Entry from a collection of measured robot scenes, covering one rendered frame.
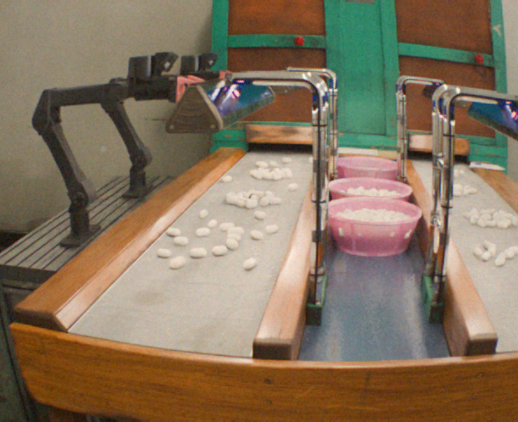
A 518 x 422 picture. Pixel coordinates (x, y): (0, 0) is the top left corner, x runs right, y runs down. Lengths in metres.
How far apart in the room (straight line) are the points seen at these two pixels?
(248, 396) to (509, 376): 0.41
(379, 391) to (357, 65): 1.90
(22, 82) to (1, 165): 0.60
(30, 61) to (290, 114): 1.92
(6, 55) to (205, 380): 3.31
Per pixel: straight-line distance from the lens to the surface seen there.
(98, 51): 3.61
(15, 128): 3.92
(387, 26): 2.59
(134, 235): 1.39
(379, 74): 2.59
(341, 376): 0.85
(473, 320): 0.95
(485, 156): 2.68
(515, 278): 1.24
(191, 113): 0.86
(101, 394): 0.97
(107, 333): 0.95
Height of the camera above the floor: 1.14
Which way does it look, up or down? 14 degrees down
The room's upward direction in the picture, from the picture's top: straight up
